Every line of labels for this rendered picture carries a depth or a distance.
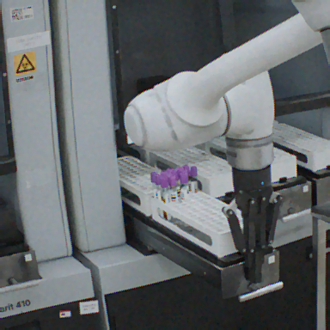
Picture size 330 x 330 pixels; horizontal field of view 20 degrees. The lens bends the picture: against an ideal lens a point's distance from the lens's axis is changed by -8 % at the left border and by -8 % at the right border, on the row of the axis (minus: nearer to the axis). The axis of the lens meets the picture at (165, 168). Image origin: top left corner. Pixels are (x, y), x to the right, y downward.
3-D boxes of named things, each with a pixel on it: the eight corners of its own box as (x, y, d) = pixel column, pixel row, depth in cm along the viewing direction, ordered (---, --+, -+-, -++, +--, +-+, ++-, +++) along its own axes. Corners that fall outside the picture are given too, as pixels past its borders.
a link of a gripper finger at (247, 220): (256, 198, 178) (249, 199, 178) (256, 253, 181) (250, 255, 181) (246, 192, 182) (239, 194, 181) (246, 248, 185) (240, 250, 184)
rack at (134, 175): (94, 188, 240) (91, 163, 238) (131, 180, 244) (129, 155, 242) (148, 222, 214) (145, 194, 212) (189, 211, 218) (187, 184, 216)
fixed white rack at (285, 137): (254, 151, 259) (253, 128, 257) (284, 144, 263) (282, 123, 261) (314, 176, 233) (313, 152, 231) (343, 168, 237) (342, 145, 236)
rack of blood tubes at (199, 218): (151, 224, 212) (149, 196, 210) (193, 214, 216) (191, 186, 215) (220, 263, 186) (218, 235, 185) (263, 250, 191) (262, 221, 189)
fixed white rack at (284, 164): (204, 162, 253) (203, 138, 251) (238, 155, 257) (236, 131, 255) (265, 190, 227) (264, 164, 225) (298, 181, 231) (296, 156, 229)
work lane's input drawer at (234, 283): (85, 212, 244) (81, 178, 241) (135, 201, 250) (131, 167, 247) (232, 308, 181) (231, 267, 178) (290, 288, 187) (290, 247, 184)
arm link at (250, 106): (253, 123, 184) (196, 137, 178) (245, 45, 180) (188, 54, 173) (287, 133, 175) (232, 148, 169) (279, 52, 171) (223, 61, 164)
